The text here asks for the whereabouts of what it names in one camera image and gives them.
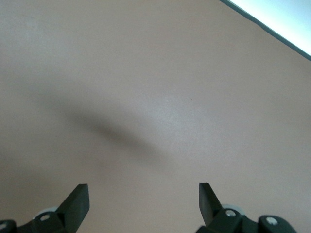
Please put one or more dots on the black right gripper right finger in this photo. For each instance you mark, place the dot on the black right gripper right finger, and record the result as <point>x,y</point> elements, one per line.
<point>210,206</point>

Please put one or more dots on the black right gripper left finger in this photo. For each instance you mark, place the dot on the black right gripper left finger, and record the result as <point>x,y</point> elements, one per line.
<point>75,208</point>

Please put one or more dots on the brown paper table cover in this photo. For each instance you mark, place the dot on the brown paper table cover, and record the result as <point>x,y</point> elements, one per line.
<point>155,72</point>

